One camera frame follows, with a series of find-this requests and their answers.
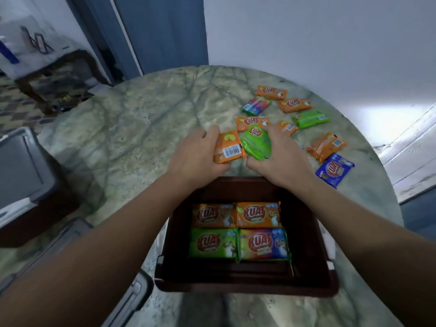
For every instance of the person's left hand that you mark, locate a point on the person's left hand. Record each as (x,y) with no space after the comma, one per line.
(192,161)

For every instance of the person's right hand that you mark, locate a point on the person's right hand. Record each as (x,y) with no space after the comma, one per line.
(284,160)

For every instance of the person's left thumb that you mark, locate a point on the person's left thumb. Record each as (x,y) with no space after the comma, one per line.
(223,167)

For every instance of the person's right thumb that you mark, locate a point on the person's right thumb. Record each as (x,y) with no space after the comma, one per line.
(255,164)

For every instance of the orange snack packet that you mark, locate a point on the orange snack packet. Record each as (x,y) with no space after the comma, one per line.
(271,92)
(213,216)
(326,146)
(295,105)
(287,127)
(259,215)
(248,121)
(229,149)

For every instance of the green snack packet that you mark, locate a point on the green snack packet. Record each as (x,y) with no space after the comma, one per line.
(257,143)
(213,243)
(311,119)

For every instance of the person's left forearm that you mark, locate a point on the person's left forearm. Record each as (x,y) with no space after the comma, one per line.
(102,255)

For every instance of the person's right forearm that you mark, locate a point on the person's right forearm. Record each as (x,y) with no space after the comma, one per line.
(368,245)

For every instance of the rainbow snack packet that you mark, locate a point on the rainbow snack packet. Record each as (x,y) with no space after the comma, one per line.
(264,244)
(256,105)

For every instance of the blue snack packet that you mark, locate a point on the blue snack packet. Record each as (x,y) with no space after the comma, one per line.
(334,170)

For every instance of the dark brown plastic box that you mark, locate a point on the dark brown plastic box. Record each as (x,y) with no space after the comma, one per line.
(306,265)

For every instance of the blue door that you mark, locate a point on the blue door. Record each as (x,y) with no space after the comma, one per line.
(163,32)

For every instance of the grey chair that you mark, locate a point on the grey chair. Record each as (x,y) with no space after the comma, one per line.
(24,173)
(136,292)

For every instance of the white wooden panel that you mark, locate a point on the white wooden panel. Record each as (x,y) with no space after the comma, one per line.
(414,156)

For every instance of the wooden side table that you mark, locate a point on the wooden side table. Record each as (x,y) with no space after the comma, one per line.
(73,61)

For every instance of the white tablecloth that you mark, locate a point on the white tablecloth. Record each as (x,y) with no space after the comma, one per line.
(24,54)

